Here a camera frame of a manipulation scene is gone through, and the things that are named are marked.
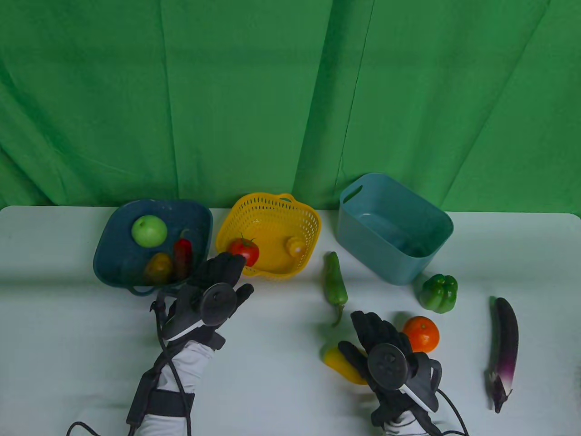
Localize black cable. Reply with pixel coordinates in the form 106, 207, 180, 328
436, 386, 470, 436
66, 291, 196, 436

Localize yellow brown bell pepper object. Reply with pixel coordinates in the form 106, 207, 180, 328
143, 253, 174, 284

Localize green apple object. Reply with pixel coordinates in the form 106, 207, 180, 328
132, 215, 168, 248

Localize yellow perforated basket container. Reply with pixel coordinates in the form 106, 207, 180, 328
215, 193, 322, 277

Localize green bell pepper object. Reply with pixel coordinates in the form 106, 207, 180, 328
419, 274, 458, 314

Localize dark blue bowl container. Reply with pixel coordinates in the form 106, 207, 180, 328
93, 198, 214, 297

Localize person's left forearm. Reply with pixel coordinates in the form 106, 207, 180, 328
136, 338, 216, 436

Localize teal plastic bin container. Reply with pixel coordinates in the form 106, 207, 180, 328
337, 173, 454, 286

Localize orange fruit object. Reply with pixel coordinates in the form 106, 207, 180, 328
403, 316, 440, 354

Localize person's right hand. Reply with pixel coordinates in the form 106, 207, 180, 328
338, 311, 443, 425

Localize person's right forearm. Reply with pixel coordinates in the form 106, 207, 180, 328
384, 409, 443, 436

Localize person's left hand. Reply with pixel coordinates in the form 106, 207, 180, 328
175, 252, 255, 350

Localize green chili pepper object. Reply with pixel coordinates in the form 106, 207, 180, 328
323, 252, 349, 327

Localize round black glove tracker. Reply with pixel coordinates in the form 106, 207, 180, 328
161, 282, 238, 342
367, 343, 443, 413

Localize black forearm strap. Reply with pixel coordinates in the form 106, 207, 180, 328
126, 363, 196, 427

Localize red tomato object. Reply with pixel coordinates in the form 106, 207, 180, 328
227, 234, 260, 267

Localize green backdrop cloth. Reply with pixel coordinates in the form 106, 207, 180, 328
0, 0, 581, 214

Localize red chili pepper object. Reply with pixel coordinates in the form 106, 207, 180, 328
174, 228, 192, 281

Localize purple eggplant object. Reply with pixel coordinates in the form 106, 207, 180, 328
486, 297, 519, 414

